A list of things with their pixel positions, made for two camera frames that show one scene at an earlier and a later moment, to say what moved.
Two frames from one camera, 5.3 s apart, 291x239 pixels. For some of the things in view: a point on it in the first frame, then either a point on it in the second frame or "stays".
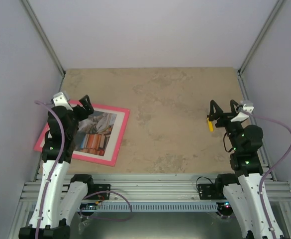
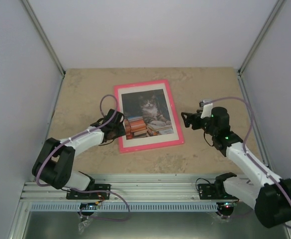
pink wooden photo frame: [38, 147] -> [153, 142]
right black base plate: [208, 191] stays
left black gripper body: [83, 115] -> [119, 133]
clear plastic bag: [82, 224] stays
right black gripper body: [225, 118] -> [197, 126]
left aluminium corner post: [27, 6] stays
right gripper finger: [215, 112] -> [189, 119]
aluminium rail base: [161, 188] stays
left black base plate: [93, 188] stays
